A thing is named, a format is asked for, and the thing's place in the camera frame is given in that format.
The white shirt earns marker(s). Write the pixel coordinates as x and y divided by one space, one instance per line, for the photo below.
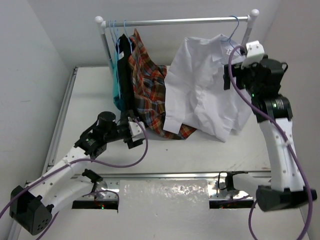
194 89

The blue hanger with teal garment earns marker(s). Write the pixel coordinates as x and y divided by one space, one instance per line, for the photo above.
111 32

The blue hanger with black garment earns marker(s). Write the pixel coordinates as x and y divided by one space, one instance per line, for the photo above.
115 34

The blue wire hanger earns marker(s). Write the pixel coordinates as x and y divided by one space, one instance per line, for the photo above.
228 39

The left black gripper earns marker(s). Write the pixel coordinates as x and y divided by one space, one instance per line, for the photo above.
129 139

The black garment on hanger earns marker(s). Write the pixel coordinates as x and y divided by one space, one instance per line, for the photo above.
127 94

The teal garment on hanger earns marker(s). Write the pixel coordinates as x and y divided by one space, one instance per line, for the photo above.
116 91

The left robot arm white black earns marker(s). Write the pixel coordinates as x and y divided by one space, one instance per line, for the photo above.
36 205

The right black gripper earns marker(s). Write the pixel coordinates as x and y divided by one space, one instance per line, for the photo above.
237 71

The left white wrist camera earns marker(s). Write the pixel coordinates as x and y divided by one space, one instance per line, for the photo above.
136 128

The clothes rack metal white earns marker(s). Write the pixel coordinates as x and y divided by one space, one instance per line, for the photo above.
102 25

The plaid shirt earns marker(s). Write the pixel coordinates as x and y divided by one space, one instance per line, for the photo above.
148 81

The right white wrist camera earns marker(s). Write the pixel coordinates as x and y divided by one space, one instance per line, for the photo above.
254 53

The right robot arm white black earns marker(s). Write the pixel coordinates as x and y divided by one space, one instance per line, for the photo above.
288 188

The metal mounting rail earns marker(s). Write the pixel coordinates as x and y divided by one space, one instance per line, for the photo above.
175 184

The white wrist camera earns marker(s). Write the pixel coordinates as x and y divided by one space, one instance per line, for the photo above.
254 53
136 128

